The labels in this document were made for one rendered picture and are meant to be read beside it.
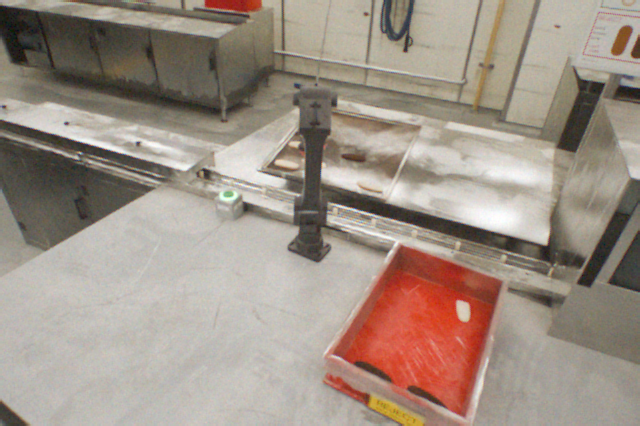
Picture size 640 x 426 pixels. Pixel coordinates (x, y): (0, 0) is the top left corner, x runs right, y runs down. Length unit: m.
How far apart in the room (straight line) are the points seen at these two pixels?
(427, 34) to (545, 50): 1.19
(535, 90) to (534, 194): 3.12
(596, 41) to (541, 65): 2.73
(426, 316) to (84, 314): 0.91
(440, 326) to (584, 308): 0.35
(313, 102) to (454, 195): 0.73
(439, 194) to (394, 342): 0.63
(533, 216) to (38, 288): 1.53
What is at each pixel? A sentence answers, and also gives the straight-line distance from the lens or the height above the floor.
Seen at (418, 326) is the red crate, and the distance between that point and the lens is 1.18.
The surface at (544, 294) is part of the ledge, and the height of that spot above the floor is 0.84.
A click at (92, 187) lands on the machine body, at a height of 0.70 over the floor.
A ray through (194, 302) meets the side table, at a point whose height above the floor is 0.82.
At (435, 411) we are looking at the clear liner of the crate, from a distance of 0.93.
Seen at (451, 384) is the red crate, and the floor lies 0.82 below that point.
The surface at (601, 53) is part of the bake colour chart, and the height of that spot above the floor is 1.33.
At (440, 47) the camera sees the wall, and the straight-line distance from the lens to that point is 5.00.
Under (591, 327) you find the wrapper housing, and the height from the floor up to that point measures 0.89.
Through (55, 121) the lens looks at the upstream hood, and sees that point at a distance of 2.21.
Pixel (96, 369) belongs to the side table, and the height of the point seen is 0.82.
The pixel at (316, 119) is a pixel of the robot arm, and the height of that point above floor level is 1.30.
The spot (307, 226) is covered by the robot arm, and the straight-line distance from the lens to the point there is 1.27.
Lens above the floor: 1.70
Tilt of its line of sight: 35 degrees down
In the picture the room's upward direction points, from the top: 3 degrees clockwise
